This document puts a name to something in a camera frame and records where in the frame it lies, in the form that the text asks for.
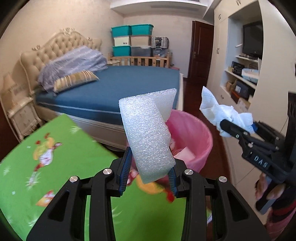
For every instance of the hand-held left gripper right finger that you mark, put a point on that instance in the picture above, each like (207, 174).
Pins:
(172, 178)

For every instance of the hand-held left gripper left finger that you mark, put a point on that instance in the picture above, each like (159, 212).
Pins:
(123, 171)

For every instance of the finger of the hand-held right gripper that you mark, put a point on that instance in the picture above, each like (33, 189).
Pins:
(235, 132)
(261, 129)

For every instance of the white tissue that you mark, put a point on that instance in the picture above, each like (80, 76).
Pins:
(215, 109)

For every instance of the bin with pink liner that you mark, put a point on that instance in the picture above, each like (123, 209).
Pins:
(196, 139)

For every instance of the white foam sheet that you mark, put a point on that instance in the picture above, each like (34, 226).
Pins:
(148, 139)

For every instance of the person's right hand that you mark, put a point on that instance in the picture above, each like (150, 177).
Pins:
(260, 187)

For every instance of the black safe box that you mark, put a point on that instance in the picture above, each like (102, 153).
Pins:
(242, 90)

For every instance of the blue white tissue box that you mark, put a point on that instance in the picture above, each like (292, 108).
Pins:
(249, 75)

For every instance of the green printed tablecloth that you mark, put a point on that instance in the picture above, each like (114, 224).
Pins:
(69, 150)

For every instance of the white built-in wardrobe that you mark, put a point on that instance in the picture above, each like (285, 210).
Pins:
(222, 58)

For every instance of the bed with blue mattress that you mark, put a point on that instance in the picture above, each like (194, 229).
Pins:
(127, 83)

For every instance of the dark wooden door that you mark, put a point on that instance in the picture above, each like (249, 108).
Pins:
(200, 51)

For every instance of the black television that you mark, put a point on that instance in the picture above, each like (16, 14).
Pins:
(253, 39)

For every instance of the striped pillow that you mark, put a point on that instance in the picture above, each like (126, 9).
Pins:
(74, 81)

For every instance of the dark storage box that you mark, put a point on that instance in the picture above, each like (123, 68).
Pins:
(160, 52)

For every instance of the cream nightstand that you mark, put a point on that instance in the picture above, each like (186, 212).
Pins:
(23, 115)

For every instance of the checkered bag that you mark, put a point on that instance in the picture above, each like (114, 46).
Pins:
(160, 42)

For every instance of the grey blue quilt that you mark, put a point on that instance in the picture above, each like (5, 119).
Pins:
(76, 62)

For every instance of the teal storage box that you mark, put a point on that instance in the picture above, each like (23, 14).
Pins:
(121, 31)
(142, 29)
(121, 51)

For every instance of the grey clear storage box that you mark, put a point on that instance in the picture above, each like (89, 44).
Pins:
(141, 51)

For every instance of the cream storage box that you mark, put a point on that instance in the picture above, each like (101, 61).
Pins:
(122, 41)

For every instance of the beige storage box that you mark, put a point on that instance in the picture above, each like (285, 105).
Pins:
(141, 40)

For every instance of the beige tufted headboard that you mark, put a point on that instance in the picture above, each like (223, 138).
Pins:
(53, 48)

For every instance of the wooden crib rail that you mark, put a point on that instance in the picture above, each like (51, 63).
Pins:
(141, 60)

